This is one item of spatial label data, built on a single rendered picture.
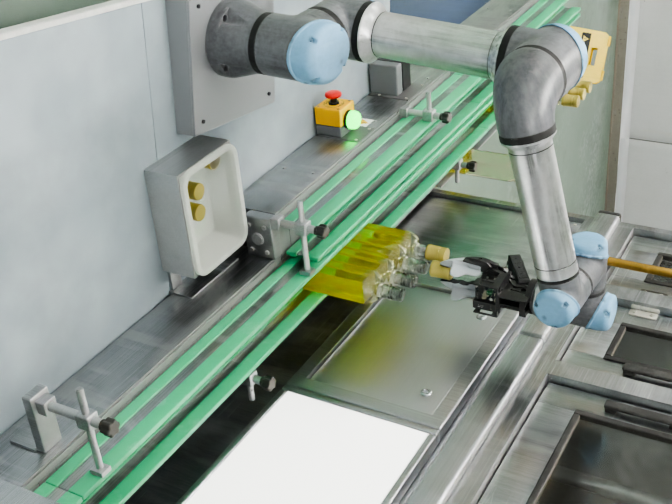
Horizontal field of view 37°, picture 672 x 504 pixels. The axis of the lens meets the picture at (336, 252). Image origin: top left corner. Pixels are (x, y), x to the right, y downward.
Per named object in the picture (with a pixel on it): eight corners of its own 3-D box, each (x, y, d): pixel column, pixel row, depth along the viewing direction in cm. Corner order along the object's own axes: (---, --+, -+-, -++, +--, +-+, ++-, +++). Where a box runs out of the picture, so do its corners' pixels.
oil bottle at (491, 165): (446, 172, 279) (535, 187, 267) (444, 156, 275) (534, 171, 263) (454, 160, 282) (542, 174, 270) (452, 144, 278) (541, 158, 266)
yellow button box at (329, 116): (314, 134, 236) (341, 138, 233) (311, 104, 232) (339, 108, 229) (329, 122, 241) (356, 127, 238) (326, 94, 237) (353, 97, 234)
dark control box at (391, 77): (368, 92, 256) (397, 96, 252) (366, 63, 252) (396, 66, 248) (383, 81, 262) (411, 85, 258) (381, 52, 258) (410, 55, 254)
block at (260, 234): (245, 256, 208) (273, 262, 205) (240, 216, 203) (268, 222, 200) (255, 248, 211) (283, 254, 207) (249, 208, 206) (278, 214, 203)
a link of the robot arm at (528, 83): (531, 65, 154) (586, 333, 173) (556, 43, 162) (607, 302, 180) (465, 73, 161) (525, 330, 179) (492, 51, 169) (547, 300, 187)
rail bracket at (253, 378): (213, 394, 196) (270, 412, 190) (208, 367, 193) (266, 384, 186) (225, 383, 199) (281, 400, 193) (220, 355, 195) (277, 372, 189)
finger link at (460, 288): (431, 290, 205) (472, 294, 200) (443, 276, 210) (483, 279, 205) (433, 303, 207) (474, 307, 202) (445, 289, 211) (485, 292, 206)
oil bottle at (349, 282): (287, 286, 213) (375, 308, 203) (285, 264, 210) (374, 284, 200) (301, 274, 217) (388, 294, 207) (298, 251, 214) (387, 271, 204)
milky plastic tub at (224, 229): (164, 272, 194) (200, 281, 190) (144, 169, 183) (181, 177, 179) (215, 231, 207) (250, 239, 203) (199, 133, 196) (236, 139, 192)
